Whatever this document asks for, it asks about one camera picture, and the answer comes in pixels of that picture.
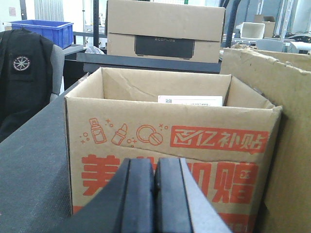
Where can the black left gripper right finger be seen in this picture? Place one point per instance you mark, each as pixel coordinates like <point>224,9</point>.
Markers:
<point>180,205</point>

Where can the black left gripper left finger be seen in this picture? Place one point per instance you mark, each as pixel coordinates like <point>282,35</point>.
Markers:
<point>125,204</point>

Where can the cardboard box orange print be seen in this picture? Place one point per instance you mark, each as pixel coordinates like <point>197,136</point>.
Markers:
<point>114,114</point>

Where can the dark shelf board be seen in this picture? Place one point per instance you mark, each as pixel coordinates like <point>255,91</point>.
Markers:
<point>93,61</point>

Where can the white shipping label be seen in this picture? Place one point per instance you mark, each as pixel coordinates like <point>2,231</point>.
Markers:
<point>192,100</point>

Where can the grey office chair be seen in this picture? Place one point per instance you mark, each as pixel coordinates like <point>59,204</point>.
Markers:
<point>57,61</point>

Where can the closed cardboard box black print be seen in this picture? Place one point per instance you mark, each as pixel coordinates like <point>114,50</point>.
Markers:
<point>164,31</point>

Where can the black jacket with patch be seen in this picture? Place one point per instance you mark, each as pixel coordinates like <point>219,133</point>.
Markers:
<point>25,77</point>

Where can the blue plastic crate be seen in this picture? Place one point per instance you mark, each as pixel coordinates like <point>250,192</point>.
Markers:
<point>59,32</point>

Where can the white open box background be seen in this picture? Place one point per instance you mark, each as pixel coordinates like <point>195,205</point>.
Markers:
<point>251,30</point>

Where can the brown cardboard box background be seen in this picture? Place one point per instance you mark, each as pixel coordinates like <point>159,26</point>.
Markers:
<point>269,22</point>

